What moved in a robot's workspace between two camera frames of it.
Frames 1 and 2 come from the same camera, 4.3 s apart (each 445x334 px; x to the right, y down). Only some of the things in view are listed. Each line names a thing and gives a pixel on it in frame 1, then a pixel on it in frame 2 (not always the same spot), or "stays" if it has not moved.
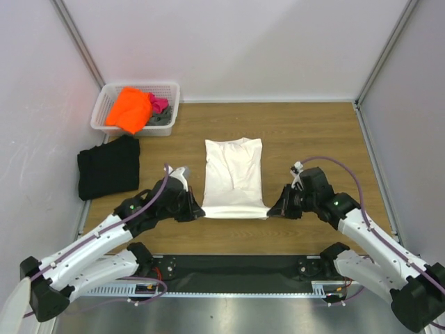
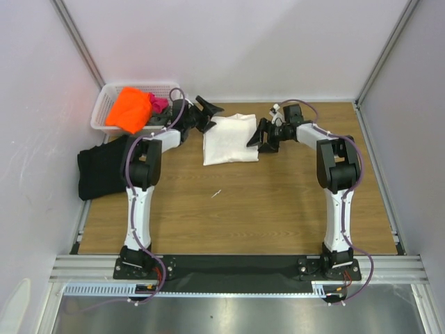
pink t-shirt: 158,104 stays
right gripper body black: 288,202 to 268,133
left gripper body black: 181,210 to 195,118
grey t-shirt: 161,119 stays
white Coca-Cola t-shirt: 233,184 to 227,141
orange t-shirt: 131,110 stays
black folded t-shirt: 111,167 stays
